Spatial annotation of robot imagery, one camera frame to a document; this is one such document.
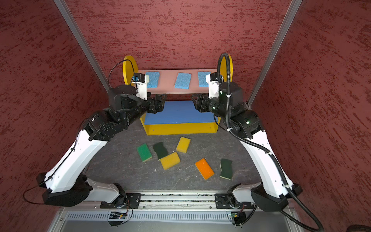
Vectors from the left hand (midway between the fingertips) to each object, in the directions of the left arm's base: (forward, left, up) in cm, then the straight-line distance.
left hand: (156, 99), depth 60 cm
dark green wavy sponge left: (-3, +5, -45) cm, 45 cm away
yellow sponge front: (-10, -2, -44) cm, 45 cm away
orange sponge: (-14, -24, -45) cm, 52 cm away
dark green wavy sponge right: (-13, -37, -44) cm, 58 cm away
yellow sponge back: (+1, -10, -44) cm, 45 cm away
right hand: (+1, -16, 0) cm, 16 cm away
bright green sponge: (-4, +15, -44) cm, 46 cm away
